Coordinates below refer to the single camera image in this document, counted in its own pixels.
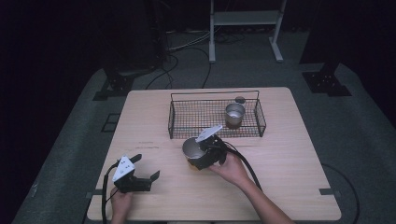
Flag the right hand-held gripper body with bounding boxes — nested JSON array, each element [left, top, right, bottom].
[[194, 124, 229, 169]]

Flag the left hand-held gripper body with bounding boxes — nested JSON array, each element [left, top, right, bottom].
[[111, 155, 153, 194]]

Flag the orange paper cup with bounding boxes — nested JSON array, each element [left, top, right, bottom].
[[181, 136, 208, 172]]

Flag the silver metal cup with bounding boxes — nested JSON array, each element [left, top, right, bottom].
[[224, 103, 247, 130]]

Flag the black wire mesh basket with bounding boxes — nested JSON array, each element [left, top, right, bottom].
[[167, 90, 267, 140]]

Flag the person's left hand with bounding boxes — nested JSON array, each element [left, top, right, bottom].
[[109, 186, 135, 218]]

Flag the person's right hand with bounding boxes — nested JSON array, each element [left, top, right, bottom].
[[208, 151, 252, 189]]

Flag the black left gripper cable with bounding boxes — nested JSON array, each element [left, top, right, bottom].
[[100, 159, 121, 224]]

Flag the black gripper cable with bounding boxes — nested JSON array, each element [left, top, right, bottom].
[[100, 159, 121, 224], [221, 140, 361, 224]]

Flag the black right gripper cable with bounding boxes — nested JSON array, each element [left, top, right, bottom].
[[221, 140, 361, 224]]

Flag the black stand with base plate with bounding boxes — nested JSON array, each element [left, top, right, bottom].
[[299, 0, 353, 98], [92, 0, 164, 102]]

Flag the black floor cable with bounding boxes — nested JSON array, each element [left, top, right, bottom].
[[145, 46, 213, 91]]

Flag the white floor cables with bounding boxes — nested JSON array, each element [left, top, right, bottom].
[[166, 29, 213, 53]]

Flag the white metal desk frame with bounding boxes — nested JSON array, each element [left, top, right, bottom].
[[208, 0, 288, 64]]

